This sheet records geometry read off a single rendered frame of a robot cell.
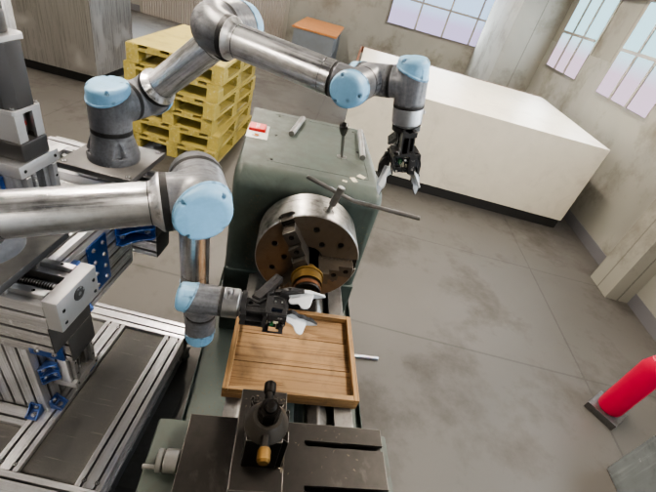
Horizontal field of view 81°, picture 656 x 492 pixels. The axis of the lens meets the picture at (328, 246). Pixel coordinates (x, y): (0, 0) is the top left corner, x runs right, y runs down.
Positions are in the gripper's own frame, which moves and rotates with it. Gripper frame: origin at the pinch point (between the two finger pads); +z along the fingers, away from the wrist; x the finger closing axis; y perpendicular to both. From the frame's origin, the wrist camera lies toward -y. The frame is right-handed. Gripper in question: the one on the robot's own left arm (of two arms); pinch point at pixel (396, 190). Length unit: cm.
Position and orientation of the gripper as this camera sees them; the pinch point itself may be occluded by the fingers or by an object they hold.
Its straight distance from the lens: 113.6
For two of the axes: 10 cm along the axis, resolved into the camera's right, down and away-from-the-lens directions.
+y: 0.4, 6.0, -8.0
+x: 10.0, -0.2, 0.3
